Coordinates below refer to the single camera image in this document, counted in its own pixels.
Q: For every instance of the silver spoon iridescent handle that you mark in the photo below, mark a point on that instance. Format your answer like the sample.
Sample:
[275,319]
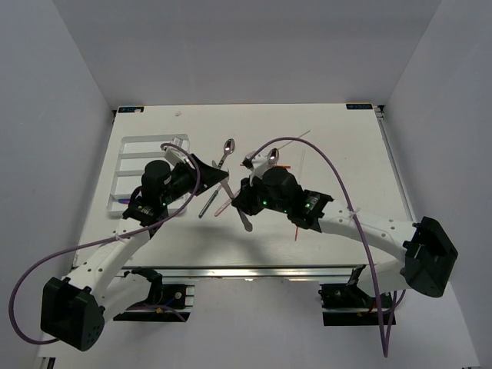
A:
[273,157]

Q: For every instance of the aluminium table frame rail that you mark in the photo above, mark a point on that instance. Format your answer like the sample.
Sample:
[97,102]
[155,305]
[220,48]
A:
[399,184]

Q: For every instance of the white divided cutlery tray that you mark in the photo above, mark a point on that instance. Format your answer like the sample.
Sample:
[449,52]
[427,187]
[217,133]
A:
[134,153]

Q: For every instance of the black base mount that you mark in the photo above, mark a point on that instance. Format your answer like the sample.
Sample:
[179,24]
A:
[346,305]
[167,301]

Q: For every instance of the silver spoon patterned handle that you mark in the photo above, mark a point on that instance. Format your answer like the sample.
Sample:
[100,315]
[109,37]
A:
[228,149]

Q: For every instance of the white chopstick short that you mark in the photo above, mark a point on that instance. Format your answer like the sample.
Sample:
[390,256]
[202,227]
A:
[301,165]

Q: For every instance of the blue label sticker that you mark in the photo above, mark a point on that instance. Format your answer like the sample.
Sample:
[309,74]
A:
[130,109]
[358,106]

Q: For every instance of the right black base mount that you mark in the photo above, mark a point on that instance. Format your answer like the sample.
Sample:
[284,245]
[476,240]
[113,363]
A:
[346,305]

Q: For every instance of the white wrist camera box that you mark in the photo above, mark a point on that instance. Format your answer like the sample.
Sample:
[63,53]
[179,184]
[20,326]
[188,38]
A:
[174,156]

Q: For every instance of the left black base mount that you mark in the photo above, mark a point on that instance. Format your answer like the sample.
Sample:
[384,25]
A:
[167,301]

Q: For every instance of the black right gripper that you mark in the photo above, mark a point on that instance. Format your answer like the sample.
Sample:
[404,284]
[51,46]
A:
[244,201]

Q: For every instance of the fork with pink handle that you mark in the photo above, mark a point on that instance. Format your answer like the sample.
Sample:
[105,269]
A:
[223,207]

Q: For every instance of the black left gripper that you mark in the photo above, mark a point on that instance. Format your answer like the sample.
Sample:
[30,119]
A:
[211,176]

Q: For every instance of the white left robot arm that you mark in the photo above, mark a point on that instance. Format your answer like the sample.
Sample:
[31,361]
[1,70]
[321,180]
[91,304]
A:
[76,308]

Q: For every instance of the blue label sticker right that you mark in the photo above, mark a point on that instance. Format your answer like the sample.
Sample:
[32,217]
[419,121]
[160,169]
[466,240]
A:
[358,106]

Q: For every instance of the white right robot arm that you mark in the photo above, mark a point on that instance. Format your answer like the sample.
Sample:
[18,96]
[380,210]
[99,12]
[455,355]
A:
[340,221]

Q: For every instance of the blue label sticker left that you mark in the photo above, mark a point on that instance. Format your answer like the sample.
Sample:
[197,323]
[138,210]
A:
[130,109]

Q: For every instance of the orange chopstick upper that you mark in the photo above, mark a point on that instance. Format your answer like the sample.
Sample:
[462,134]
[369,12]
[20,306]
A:
[280,166]

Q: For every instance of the white chopstick long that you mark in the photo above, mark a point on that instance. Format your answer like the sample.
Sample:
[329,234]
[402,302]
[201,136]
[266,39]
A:
[288,142]

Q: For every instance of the knife with teal handle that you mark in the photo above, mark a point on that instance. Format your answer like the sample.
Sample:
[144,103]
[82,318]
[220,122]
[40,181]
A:
[210,201]

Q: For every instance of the silver fork black handle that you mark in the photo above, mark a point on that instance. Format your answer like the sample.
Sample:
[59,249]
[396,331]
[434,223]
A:
[246,223]

